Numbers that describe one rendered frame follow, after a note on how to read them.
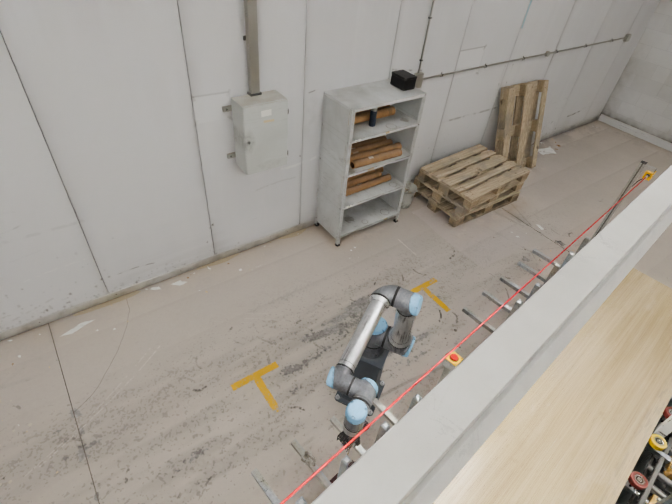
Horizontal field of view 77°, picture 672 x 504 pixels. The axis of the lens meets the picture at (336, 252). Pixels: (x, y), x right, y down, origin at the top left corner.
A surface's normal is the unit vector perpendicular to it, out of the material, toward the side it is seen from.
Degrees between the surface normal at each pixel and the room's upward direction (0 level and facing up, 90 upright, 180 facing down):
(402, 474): 0
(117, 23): 90
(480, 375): 0
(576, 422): 0
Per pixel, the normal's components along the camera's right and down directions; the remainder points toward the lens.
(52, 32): 0.58, 0.59
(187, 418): 0.08, -0.74
